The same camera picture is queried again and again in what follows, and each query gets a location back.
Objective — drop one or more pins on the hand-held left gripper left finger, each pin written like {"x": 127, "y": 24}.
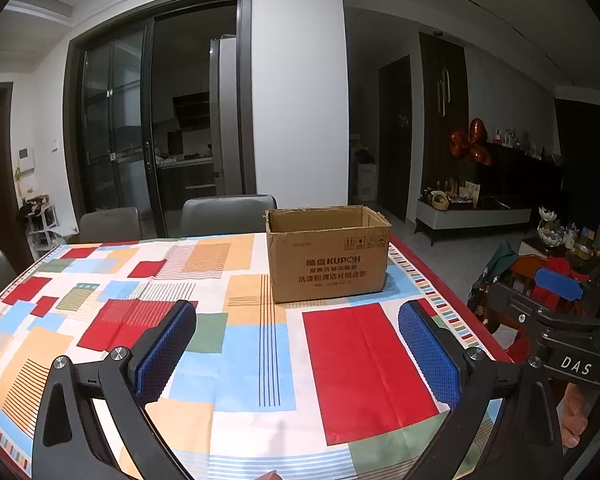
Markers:
{"x": 165, "y": 355}

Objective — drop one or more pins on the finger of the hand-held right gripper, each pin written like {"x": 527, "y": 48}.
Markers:
{"x": 522, "y": 310}
{"x": 560, "y": 284}

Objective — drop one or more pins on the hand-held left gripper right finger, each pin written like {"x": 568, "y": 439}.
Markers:
{"x": 427, "y": 355}

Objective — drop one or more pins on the brown cardboard box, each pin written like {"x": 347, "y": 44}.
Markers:
{"x": 325, "y": 265}

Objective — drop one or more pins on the person's right hand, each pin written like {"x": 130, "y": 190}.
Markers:
{"x": 580, "y": 415}

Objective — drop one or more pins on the wooden chair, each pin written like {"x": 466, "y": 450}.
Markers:
{"x": 530, "y": 270}

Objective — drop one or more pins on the green cloth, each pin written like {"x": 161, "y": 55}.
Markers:
{"x": 495, "y": 270}

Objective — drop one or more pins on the colourful patchwork tablecloth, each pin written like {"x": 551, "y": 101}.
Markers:
{"x": 365, "y": 355}

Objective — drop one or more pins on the white lotus ornament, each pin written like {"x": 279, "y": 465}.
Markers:
{"x": 548, "y": 222}

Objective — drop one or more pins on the white low sideboard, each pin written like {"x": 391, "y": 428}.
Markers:
{"x": 472, "y": 217}

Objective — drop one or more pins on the wide grey dining chair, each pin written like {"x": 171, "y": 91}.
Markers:
{"x": 225, "y": 217}

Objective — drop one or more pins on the orange foil balloon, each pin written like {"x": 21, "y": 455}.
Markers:
{"x": 472, "y": 140}

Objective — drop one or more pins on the white storage rack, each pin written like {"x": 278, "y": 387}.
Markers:
{"x": 47, "y": 225}

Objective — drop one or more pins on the dark wooden door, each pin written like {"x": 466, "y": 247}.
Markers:
{"x": 396, "y": 135}

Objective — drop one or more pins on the glass sliding door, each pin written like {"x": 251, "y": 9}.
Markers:
{"x": 130, "y": 125}

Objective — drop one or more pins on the silver refrigerator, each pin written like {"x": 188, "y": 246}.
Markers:
{"x": 223, "y": 115}

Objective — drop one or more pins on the dark wall cabinet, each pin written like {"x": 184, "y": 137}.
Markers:
{"x": 520, "y": 175}

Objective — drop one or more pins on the white wall intercom panel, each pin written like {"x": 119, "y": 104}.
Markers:
{"x": 27, "y": 159}

